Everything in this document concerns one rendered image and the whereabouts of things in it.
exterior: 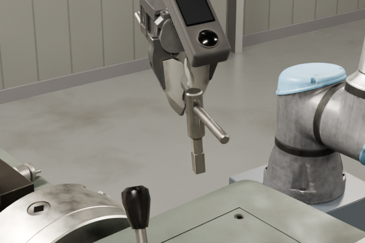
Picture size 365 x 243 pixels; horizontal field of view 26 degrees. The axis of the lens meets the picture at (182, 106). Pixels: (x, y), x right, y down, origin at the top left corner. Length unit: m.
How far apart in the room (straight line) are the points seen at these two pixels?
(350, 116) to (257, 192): 0.24
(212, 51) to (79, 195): 0.39
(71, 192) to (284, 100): 0.42
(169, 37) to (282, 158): 0.53
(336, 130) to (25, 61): 3.51
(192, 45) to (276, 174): 0.59
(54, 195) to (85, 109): 3.36
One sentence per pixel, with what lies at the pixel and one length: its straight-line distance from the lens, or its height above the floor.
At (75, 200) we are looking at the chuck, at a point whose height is 1.24.
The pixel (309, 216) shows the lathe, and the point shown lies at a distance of 1.10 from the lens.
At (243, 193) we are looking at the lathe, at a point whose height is 1.26.
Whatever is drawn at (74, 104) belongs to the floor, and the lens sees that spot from 4.61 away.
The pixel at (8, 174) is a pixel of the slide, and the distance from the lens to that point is 1.82.
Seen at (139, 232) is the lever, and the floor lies 1.36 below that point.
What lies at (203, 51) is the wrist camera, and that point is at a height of 1.52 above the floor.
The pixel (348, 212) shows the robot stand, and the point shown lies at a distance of 1.46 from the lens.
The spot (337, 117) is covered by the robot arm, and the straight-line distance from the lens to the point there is 1.31.
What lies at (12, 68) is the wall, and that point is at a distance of 4.67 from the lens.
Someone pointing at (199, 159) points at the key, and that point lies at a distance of 1.01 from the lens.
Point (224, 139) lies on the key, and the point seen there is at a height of 1.43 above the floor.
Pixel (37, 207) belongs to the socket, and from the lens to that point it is 1.17.
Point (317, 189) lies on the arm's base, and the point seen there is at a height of 1.13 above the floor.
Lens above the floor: 1.82
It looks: 24 degrees down
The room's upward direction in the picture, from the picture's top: straight up
